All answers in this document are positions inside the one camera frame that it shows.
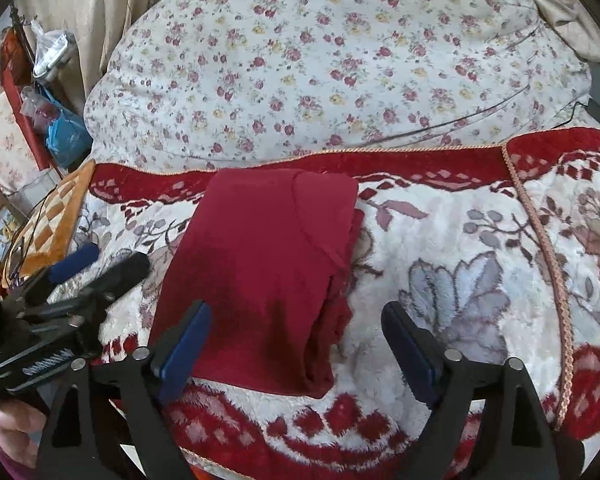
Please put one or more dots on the red wooden furniture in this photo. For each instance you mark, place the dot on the red wooden furniture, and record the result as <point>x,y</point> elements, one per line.
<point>15,80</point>

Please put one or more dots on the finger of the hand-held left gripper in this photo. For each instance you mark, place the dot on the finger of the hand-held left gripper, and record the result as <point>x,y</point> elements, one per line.
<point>75,260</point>
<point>120,272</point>

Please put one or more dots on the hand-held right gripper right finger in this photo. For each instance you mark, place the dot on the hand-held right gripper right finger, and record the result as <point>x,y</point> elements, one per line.
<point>410,355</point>

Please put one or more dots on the silver plastic bag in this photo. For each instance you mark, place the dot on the silver plastic bag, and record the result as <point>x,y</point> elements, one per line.
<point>52,52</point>

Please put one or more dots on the red white floral plush blanket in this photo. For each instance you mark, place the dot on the red white floral plush blanket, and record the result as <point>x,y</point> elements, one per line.
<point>455,240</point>

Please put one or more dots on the red knit garment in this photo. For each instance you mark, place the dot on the red knit garment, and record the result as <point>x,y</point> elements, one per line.
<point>260,270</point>

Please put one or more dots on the person's left forearm purple sleeve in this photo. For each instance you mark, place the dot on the person's left forearm purple sleeve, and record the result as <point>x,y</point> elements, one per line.
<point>0,465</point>

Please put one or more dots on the beige cloth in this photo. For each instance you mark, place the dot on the beige cloth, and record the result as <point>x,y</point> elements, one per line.
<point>565,10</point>

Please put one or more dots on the white floral duvet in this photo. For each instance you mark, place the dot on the white floral duvet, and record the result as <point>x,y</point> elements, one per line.
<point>330,60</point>

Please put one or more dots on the blue plastic bag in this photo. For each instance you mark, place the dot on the blue plastic bag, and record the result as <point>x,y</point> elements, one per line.
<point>70,137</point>

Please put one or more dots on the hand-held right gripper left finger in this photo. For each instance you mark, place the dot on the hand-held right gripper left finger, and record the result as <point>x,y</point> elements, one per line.
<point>180,352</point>

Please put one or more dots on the pale floral sheet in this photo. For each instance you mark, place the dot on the pale floral sheet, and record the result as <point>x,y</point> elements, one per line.
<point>0,140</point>

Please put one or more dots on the beige curtain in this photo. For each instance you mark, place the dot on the beige curtain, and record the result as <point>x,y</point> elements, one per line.
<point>95,15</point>

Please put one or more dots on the orange checkered cushion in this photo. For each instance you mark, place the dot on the orange checkered cushion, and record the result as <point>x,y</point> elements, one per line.
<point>55,220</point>

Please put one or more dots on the clear plastic bag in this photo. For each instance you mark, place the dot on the clear plastic bag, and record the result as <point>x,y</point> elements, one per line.
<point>40,107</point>

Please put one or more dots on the person's left hand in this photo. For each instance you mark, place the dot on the person's left hand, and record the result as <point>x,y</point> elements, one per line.
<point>15,430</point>

